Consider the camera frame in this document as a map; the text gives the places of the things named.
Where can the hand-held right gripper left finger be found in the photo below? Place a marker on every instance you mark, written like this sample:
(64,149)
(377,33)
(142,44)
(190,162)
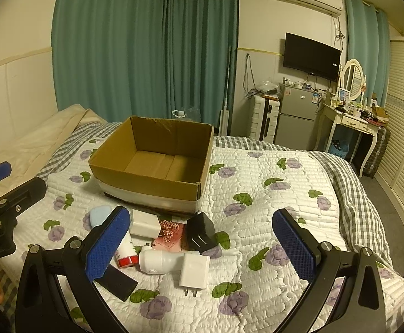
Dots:
(103,246)

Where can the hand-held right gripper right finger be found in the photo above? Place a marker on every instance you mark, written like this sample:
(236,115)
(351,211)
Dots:
(294,246)

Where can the white tube with red label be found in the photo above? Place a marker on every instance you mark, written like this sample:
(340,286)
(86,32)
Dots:
(125,251)

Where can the pale earbuds case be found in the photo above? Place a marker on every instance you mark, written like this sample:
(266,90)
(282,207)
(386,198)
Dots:
(99,215)

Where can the black card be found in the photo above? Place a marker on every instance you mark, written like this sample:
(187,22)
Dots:
(118,282)

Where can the white charger block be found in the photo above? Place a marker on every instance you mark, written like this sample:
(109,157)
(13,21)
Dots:
(144,223)

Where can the white plastic bottle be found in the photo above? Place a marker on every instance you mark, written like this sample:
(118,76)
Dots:
(156,262)

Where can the pink patterned phone case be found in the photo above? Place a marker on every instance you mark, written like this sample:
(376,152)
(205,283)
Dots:
(172,239)

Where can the black plug charger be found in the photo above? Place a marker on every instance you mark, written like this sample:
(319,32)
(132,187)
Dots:
(202,230)

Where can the cardboard box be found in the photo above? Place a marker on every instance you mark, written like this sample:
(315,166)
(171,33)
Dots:
(153,166)

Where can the white plug charger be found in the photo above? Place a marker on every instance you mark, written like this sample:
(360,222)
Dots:
(195,270)

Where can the cream pillow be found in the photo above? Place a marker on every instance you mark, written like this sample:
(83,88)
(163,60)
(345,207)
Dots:
(25,145)

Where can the floral quilted bedspread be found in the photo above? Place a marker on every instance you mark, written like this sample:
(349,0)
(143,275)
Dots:
(257,197)

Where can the grey checked bed sheet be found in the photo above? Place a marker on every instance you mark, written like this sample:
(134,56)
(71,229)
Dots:
(347,187)

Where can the blue plastic basket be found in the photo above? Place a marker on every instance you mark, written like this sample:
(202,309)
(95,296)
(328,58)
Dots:
(339,148)

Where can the silver small fridge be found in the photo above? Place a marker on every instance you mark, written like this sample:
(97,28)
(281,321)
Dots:
(295,118)

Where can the dark checked suitcase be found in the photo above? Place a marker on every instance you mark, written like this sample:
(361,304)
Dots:
(379,149)

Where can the white ribbed suitcase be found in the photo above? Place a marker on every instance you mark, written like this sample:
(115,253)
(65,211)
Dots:
(262,118)

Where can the white vanity table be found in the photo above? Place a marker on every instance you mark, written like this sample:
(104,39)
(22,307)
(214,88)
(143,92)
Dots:
(353,121)

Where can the white flat mop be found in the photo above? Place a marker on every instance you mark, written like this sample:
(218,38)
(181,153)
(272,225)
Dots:
(225,111)

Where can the clear water jug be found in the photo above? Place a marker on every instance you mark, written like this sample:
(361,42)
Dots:
(188,114)

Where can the brown box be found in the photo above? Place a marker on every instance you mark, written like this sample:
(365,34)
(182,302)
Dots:
(380,113)

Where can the clear plastic bag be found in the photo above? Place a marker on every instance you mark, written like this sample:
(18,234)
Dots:
(267,86)

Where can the white oval vanity mirror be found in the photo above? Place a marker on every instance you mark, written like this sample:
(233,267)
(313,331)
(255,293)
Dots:
(353,76)

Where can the wide green curtain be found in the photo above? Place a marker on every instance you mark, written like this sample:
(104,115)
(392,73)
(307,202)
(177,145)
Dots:
(136,41)

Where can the narrow green curtain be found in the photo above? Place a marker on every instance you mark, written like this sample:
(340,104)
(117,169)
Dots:
(361,41)

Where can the black wall television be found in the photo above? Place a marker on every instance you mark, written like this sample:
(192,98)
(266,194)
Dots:
(309,55)

